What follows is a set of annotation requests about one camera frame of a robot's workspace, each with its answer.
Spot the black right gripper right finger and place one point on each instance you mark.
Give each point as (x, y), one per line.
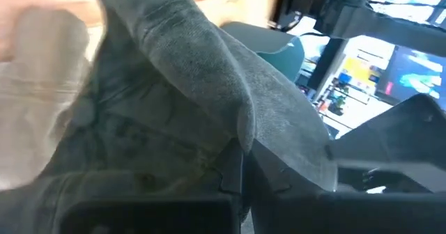
(348, 213)

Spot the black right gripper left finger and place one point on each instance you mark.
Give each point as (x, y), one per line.
(157, 216)

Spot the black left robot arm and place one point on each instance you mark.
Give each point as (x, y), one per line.
(348, 18)

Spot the yellow box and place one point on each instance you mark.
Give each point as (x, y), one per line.
(360, 70)

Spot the dark computer monitor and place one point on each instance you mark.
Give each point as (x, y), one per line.
(411, 77)

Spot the teal office chair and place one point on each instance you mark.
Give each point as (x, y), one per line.
(278, 58)

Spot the bright computer screen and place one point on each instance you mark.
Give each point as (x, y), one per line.
(411, 0)

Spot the black frame post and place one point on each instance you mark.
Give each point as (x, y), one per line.
(325, 63)

